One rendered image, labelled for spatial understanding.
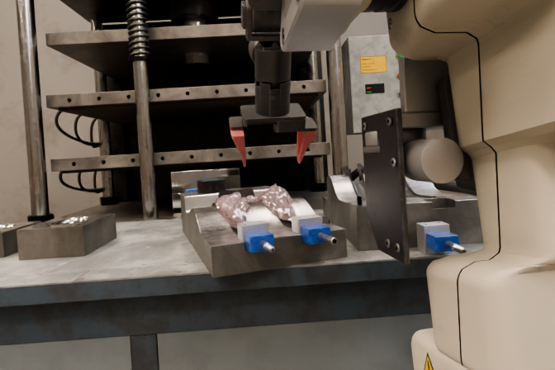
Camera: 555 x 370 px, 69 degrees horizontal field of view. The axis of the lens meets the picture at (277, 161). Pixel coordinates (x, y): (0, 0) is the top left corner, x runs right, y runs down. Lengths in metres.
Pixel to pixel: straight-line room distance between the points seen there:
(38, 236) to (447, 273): 0.89
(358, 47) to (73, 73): 2.83
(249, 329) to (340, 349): 0.18
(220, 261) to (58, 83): 3.46
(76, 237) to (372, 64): 1.27
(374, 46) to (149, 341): 1.38
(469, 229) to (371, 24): 3.50
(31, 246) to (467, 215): 0.95
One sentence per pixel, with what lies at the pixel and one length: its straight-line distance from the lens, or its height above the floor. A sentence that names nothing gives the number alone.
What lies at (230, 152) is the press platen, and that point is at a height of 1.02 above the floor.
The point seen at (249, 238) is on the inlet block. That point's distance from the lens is 0.71.
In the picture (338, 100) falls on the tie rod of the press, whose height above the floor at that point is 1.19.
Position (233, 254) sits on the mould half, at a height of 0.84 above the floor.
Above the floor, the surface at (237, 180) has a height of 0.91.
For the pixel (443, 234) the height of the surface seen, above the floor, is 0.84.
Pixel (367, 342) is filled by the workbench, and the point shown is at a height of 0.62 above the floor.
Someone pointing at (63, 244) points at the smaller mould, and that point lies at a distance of 1.07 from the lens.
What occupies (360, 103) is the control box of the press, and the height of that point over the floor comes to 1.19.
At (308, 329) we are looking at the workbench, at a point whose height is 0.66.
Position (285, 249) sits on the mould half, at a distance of 0.76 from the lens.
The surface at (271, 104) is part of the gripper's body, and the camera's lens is 0.65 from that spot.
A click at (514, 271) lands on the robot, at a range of 0.38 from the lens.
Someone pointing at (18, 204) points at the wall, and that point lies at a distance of 4.15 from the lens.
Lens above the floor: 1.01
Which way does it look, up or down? 1 degrees down
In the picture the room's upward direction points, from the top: 4 degrees counter-clockwise
